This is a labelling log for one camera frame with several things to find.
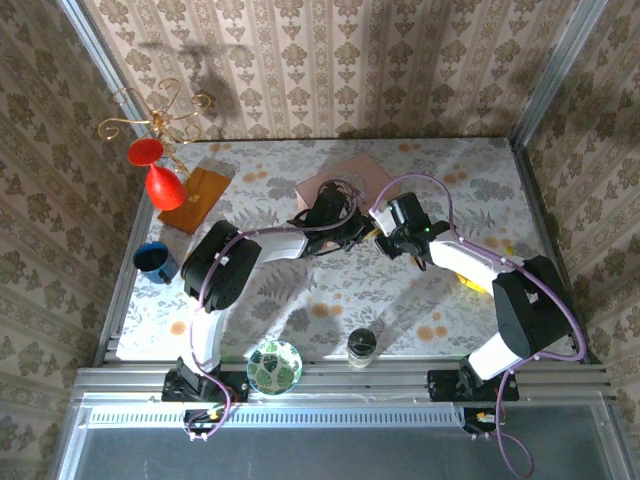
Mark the pink box with couple print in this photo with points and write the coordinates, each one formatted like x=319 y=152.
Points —
x=370 y=170

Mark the yellow banana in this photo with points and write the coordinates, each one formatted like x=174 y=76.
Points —
x=472 y=285

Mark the aluminium side rail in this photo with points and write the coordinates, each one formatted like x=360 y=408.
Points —
x=119 y=300
x=536 y=200

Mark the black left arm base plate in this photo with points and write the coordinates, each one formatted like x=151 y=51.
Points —
x=235 y=387

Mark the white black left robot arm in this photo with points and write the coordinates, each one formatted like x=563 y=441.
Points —
x=280 y=247

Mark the black left connector box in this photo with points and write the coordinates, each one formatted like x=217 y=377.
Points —
x=200 y=422

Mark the black right connector box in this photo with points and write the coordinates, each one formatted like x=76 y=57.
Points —
x=472 y=420

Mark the aluminium frame post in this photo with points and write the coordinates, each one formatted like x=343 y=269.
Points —
x=567 y=50
x=89 y=40

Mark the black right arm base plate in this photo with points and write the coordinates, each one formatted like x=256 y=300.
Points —
x=442 y=387

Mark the grey metal panel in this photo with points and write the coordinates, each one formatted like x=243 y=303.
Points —
x=325 y=455

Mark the aluminium table rail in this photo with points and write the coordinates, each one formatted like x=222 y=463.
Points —
x=350 y=380

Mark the glass jar with black lid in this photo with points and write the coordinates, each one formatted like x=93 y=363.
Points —
x=362 y=342

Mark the floral tablecloth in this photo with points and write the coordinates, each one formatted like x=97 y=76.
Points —
x=350 y=300

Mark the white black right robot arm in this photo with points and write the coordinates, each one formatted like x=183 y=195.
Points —
x=465 y=257

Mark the red plastic goblet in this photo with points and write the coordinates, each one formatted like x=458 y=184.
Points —
x=165 y=187

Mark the leaf pattern bowl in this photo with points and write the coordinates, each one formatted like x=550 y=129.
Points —
x=275 y=367

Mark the black connector box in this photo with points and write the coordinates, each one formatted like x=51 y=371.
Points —
x=200 y=422
x=472 y=420

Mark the brown wooden board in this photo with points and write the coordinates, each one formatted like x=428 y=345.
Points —
x=200 y=210

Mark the blue enamel mug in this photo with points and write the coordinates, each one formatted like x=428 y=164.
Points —
x=150 y=257

